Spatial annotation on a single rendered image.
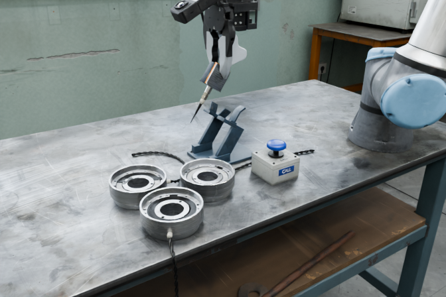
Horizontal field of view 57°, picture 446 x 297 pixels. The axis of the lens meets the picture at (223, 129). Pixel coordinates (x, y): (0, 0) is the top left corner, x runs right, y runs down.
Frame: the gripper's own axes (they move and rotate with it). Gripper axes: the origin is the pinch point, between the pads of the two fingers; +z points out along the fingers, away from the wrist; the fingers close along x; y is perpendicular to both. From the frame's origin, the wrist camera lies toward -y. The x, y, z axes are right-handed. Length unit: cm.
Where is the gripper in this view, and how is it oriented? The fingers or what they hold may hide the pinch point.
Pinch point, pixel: (217, 71)
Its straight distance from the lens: 85.5
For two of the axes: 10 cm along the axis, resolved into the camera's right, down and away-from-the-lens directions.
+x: -5.6, -3.3, 7.6
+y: 8.3, -2.1, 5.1
